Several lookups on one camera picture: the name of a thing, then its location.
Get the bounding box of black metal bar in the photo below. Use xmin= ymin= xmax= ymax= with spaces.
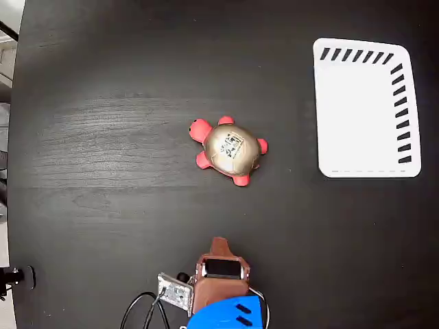
xmin=0 ymin=19 xmax=20 ymax=42

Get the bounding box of small camera circuit board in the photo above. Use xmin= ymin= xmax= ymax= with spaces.
xmin=156 ymin=271 xmax=194 ymax=318

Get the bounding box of black camera cable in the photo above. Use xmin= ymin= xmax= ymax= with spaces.
xmin=119 ymin=287 xmax=171 ymax=329

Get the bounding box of black table clamp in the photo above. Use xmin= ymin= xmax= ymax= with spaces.
xmin=0 ymin=265 xmax=37 ymax=302

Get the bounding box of white plastic basket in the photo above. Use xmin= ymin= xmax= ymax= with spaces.
xmin=312 ymin=37 xmax=423 ymax=179

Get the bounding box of red turtle toy gold shell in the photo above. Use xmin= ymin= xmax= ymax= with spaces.
xmin=187 ymin=116 xmax=269 ymax=188

